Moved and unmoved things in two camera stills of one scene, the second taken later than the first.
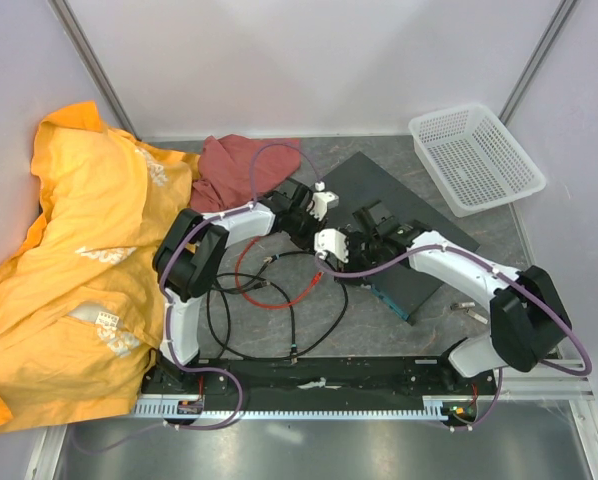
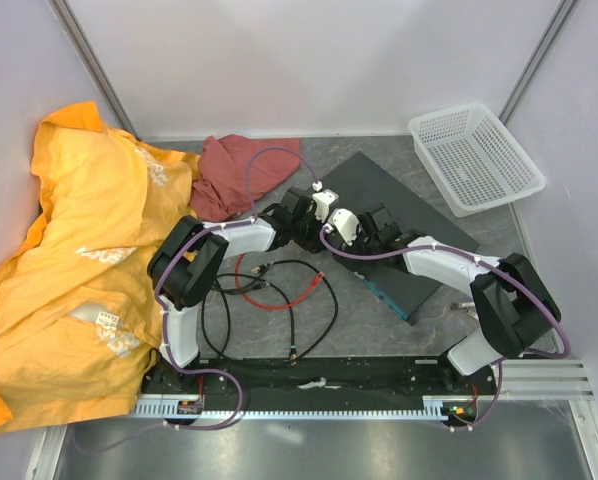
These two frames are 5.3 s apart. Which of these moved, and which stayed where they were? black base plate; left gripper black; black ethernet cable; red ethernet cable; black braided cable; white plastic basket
Moved: black ethernet cable; black braided cable
Stayed: red ethernet cable; white plastic basket; left gripper black; black base plate
